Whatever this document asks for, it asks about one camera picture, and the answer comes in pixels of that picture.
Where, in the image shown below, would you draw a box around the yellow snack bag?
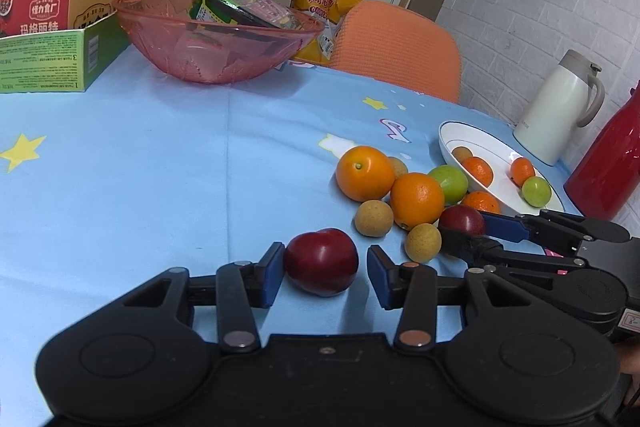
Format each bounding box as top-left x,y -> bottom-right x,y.
292,0 -> 362,66

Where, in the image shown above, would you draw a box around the green cardboard box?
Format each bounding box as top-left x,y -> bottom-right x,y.
0,14 -> 129,93

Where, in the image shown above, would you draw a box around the large orange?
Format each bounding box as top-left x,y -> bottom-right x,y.
390,172 -> 446,231
335,145 -> 395,202

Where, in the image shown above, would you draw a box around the person's left hand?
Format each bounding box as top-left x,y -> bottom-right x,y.
616,343 -> 640,377

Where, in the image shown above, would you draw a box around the blue cartoon tablecloth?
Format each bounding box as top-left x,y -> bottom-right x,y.
0,43 -> 586,427

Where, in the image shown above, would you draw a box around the red thermos jug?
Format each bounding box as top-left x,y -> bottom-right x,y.
564,86 -> 640,221

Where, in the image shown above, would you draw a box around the instant noodle cup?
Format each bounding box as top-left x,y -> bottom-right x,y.
189,0 -> 302,29

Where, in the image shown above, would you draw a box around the orange chair near wall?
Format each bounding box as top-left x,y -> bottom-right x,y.
330,0 -> 462,103

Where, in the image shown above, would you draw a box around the dark red plum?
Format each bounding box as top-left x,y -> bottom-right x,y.
283,228 -> 359,297
438,205 -> 486,236

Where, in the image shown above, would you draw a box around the white ceramic plate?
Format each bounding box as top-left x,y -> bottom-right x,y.
438,120 -> 540,216

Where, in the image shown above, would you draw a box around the longan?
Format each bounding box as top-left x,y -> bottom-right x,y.
354,200 -> 394,237
451,146 -> 474,165
404,223 -> 442,263

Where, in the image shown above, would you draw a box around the pink glass bowl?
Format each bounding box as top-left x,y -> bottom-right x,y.
113,0 -> 323,84

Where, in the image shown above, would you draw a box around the large green apple front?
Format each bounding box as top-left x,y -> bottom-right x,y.
428,165 -> 469,206

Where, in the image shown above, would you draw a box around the green apple back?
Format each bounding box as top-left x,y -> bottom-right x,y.
521,176 -> 552,208

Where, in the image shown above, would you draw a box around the white thermos jug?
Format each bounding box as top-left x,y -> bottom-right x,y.
513,50 -> 605,166

